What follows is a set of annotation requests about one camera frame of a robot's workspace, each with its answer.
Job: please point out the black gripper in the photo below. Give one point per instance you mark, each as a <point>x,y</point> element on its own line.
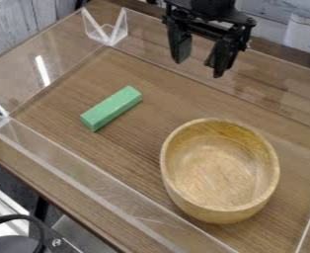
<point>213,19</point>

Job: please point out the green rectangular block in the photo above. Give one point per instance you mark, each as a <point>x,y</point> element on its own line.
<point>111,108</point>

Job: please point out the brown wooden bowl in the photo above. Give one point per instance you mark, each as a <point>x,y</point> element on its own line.
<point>220,170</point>

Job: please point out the white cylindrical container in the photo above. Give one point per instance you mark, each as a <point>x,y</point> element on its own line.
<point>296,36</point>

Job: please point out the grey metal clamp plate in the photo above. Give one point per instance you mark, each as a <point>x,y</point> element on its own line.
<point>56,244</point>

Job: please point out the clear acrylic corner bracket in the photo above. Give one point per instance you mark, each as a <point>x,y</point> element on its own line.
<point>107,34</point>

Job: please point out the clear acrylic enclosure wall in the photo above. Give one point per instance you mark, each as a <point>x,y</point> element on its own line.
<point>100,174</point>

